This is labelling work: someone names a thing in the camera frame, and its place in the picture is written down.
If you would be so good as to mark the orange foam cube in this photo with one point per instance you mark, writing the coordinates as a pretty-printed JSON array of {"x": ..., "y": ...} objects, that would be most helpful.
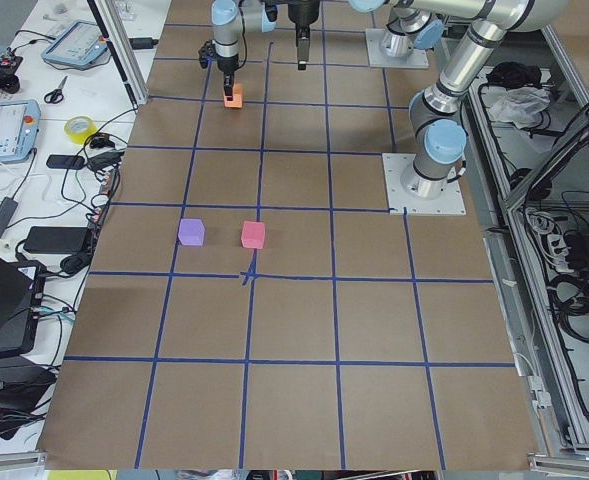
[{"x": 235, "y": 99}]

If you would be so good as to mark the brown paper table cover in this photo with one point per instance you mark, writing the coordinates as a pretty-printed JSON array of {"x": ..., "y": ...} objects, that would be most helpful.
[{"x": 353, "y": 339}]

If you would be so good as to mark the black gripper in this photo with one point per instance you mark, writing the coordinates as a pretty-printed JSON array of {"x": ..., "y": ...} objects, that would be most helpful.
[
  {"x": 227, "y": 65},
  {"x": 302, "y": 14}
]

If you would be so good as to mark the far teach pendant tablet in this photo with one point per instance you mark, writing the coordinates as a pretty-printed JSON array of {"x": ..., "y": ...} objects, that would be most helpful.
[{"x": 80, "y": 46}]

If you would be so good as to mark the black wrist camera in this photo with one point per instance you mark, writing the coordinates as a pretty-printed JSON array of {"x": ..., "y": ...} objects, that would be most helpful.
[{"x": 207, "y": 54}]

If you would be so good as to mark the teach pendant tablet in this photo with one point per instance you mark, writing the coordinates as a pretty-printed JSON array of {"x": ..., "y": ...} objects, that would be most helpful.
[
  {"x": 80, "y": 46},
  {"x": 19, "y": 122}
]

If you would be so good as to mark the black power adapter brick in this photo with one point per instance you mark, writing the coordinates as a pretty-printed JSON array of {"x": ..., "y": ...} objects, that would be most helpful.
[{"x": 55, "y": 240}]

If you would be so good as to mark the black handled scissors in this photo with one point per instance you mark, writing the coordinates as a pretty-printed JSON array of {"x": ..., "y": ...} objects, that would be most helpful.
[{"x": 56, "y": 95}]

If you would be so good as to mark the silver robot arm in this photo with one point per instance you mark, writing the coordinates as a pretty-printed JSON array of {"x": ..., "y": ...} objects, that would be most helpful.
[
  {"x": 440, "y": 138},
  {"x": 230, "y": 21}
]

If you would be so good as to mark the pink foam cube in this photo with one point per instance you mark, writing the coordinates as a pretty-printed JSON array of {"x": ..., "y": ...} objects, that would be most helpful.
[{"x": 253, "y": 234}]

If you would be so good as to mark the yellow tape roll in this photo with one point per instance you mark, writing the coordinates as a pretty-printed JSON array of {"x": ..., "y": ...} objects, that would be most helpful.
[{"x": 80, "y": 128}]

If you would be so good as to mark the aluminium frame post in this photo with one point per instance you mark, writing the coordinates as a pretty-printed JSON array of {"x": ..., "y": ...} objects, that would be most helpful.
[{"x": 113, "y": 31}]

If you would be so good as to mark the black laptop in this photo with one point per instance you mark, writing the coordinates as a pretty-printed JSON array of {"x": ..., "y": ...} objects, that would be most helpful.
[{"x": 21, "y": 288}]

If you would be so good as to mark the near teach pendant tablet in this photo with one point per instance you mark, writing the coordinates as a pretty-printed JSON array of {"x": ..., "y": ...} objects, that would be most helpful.
[{"x": 19, "y": 122}]

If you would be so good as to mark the purple foam cube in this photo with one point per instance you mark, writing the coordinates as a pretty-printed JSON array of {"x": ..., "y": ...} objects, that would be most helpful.
[{"x": 191, "y": 232}]

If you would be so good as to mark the black smartphone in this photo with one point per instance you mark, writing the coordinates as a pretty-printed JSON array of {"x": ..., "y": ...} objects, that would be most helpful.
[{"x": 65, "y": 162}]

